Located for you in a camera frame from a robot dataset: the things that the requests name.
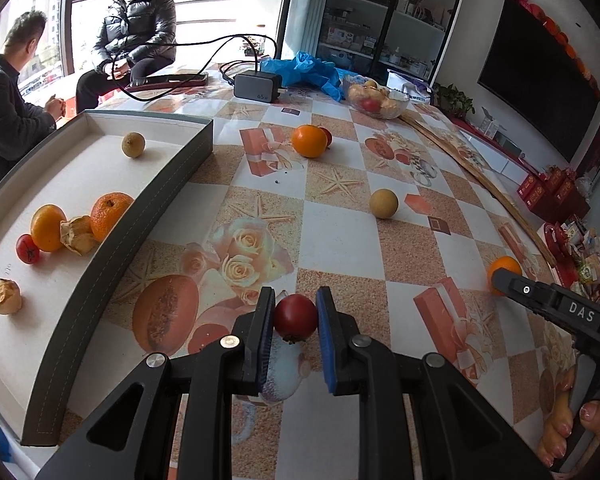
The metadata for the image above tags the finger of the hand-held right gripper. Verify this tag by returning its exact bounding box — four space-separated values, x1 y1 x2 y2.
490 267 562 319

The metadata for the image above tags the black television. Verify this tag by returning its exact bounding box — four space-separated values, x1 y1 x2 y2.
477 0 600 163

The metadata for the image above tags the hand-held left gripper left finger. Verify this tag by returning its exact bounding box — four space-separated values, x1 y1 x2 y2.
35 286 277 480

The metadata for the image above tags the glass fruit bowl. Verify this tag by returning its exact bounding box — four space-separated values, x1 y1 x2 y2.
346 76 411 120

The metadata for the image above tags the person's right hand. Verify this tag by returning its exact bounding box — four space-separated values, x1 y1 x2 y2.
537 367 600 467

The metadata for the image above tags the red garland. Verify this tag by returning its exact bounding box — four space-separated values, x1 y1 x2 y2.
500 0 600 101

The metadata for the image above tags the bumpy-skinned orange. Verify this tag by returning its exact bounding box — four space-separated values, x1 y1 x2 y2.
90 192 135 242

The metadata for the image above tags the pile of snack packets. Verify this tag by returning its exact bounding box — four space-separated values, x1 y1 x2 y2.
545 217 600 301

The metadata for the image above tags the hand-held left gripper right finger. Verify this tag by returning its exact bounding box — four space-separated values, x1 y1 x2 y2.
316 286 553 480

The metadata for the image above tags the dried husk fruit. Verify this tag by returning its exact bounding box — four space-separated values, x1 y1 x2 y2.
0 278 23 316
60 215 100 256

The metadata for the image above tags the blue plastic bag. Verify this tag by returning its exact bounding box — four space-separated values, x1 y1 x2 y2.
260 51 348 102

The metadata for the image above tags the white television cabinet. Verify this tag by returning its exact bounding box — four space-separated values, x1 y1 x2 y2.
450 115 536 186

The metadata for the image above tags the green potted plant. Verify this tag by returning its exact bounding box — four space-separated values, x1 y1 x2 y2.
432 82 476 118

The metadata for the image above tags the white printed bag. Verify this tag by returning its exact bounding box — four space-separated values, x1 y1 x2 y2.
386 69 433 106

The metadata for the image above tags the large smooth orange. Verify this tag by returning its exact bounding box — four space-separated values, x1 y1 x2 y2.
30 204 67 253

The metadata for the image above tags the patterned tablecloth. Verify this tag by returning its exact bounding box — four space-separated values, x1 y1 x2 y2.
55 57 581 480

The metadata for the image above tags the red gift box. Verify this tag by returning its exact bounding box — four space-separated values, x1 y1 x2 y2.
517 175 548 211
555 180 591 216

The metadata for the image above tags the white tray with grey sides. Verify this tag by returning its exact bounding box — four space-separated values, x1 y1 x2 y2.
0 110 215 448

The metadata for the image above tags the black charger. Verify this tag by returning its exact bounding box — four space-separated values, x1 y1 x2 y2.
233 71 284 103

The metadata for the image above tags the glass display cabinet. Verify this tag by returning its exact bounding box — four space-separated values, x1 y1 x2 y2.
300 0 473 86

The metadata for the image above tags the black cable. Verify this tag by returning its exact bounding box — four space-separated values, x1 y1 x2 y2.
100 34 281 103

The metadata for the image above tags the yellow longan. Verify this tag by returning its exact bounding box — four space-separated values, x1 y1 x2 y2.
369 189 397 219
121 132 146 159

